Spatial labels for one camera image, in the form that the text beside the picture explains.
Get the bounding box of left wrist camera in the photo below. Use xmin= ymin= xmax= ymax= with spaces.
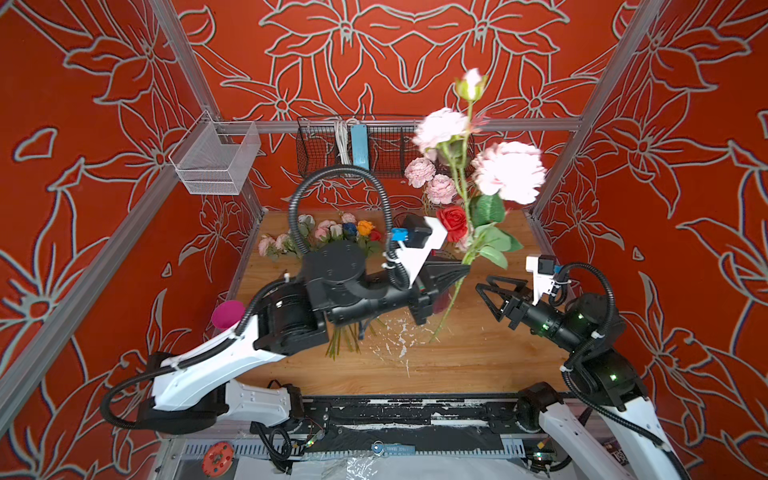
xmin=393 ymin=213 xmax=448 ymax=286

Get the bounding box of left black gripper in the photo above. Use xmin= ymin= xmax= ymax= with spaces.
xmin=332 ymin=248 xmax=466 ymax=323

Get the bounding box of white cable bundle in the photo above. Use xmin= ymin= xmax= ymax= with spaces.
xmin=333 ymin=118 xmax=354 ymax=168

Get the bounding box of large pink peony stem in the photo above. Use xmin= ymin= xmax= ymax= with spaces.
xmin=411 ymin=67 xmax=548 ymax=344

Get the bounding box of purple ribbed glass vase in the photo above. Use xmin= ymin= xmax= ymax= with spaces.
xmin=433 ymin=287 xmax=455 ymax=315

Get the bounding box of blue rose stem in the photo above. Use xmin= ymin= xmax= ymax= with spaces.
xmin=342 ymin=222 xmax=358 ymax=240

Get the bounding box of clear plastic wall bin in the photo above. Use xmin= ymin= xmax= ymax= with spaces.
xmin=169 ymin=111 xmax=261 ymax=196

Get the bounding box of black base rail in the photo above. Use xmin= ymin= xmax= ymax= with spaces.
xmin=280 ymin=393 xmax=547 ymax=458

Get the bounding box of red rose stem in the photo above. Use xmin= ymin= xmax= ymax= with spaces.
xmin=437 ymin=205 xmax=469 ymax=243

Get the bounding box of light blue box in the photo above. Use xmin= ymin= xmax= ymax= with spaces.
xmin=349 ymin=123 xmax=370 ymax=170

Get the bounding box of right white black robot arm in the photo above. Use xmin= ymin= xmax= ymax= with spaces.
xmin=475 ymin=257 xmax=690 ymax=479

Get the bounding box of orange rose stem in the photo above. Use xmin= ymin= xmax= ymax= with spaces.
xmin=357 ymin=220 xmax=376 ymax=237

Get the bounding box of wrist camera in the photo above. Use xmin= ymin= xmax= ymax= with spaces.
xmin=393 ymin=213 xmax=448 ymax=286
xmin=525 ymin=255 xmax=560 ymax=304

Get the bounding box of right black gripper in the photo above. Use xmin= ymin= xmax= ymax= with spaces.
xmin=478 ymin=273 xmax=596 ymax=359

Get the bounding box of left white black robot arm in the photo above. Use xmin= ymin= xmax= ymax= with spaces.
xmin=100 ymin=165 xmax=470 ymax=435

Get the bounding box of pink plastic cup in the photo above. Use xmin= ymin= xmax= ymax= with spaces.
xmin=211 ymin=300 xmax=246 ymax=330

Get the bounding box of pink rose bunch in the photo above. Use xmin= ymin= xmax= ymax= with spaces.
xmin=257 ymin=212 xmax=383 ymax=359

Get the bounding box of black wire wall basket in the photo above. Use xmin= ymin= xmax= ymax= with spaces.
xmin=295 ymin=115 xmax=476 ymax=181

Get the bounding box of pink double rose stem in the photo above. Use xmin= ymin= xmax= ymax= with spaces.
xmin=404 ymin=157 xmax=457 ymax=205

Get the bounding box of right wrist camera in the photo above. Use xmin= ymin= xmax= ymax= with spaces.
xmin=525 ymin=255 xmax=560 ymax=304

